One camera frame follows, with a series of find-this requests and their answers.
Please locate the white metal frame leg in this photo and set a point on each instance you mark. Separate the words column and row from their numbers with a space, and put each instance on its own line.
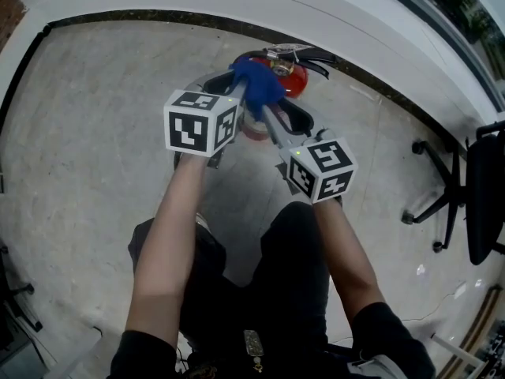
column 457, row 350

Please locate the person's black shirt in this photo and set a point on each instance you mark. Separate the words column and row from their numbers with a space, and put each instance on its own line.
column 390, row 342

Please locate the black padded office chair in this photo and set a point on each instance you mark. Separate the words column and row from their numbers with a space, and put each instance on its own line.
column 27, row 289

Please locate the ornate hanging pendant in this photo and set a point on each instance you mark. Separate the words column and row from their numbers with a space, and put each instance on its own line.
column 252, row 344

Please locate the black window frame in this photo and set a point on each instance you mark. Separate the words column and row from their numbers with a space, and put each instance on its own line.
column 453, row 30

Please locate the person's right forearm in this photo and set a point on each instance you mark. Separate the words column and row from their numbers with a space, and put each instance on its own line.
column 347, row 259

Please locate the person's left white shoe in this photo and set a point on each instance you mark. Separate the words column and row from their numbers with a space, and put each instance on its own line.
column 203, row 221

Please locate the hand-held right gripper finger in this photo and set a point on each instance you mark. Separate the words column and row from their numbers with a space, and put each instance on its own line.
column 278, row 130
column 311, row 122

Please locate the person's left forearm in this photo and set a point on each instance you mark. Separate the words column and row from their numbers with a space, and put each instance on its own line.
column 165, row 259

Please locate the blue cloth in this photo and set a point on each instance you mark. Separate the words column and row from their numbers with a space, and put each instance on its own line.
column 256, row 85

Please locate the red tag in clear sleeve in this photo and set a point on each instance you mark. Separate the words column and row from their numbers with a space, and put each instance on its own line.
column 290, row 47

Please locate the person's black trousers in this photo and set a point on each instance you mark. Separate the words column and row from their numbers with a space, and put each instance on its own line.
column 292, row 271

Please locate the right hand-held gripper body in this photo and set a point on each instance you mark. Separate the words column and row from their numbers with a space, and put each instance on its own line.
column 327, row 164

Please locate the red fire extinguisher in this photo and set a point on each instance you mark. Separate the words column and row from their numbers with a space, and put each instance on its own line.
column 296, row 81

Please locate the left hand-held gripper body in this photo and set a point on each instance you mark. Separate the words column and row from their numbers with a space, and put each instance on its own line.
column 185, row 130

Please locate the black mesh office chair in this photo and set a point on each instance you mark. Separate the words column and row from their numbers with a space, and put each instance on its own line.
column 481, row 196

